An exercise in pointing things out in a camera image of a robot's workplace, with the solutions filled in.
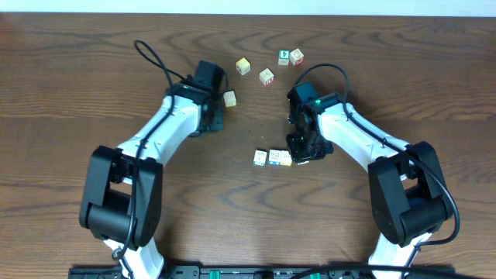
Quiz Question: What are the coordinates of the pale yellow block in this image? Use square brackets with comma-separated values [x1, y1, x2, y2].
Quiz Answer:
[223, 90, 237, 108]
[281, 150, 292, 166]

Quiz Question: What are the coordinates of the teal edged block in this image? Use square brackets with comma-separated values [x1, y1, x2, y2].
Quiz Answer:
[253, 150, 267, 167]

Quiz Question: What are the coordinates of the red soccer letter block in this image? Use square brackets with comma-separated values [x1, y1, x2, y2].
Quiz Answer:
[290, 49, 304, 66]

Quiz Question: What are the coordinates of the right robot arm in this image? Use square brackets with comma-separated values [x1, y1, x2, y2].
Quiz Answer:
[286, 82, 456, 267]

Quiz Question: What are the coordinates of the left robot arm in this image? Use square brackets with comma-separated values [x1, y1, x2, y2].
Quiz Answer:
[79, 82, 222, 278]

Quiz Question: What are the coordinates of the yellow top block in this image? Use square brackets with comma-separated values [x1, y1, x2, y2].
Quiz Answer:
[236, 57, 251, 75]

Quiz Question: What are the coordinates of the red sided center block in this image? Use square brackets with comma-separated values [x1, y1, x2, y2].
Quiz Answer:
[259, 68, 274, 86]

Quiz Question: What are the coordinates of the green framed block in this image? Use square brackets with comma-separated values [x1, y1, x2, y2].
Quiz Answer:
[277, 50, 290, 66]

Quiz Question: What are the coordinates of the right black cable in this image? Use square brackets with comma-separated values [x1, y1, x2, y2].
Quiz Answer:
[293, 63, 461, 268]

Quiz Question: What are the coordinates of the black cable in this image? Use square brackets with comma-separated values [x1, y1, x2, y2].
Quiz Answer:
[111, 39, 187, 279]
[293, 63, 461, 268]

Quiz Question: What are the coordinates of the left black cable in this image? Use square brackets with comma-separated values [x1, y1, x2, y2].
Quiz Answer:
[111, 39, 187, 279]

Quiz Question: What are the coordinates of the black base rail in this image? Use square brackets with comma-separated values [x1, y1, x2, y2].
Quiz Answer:
[67, 263, 458, 279]

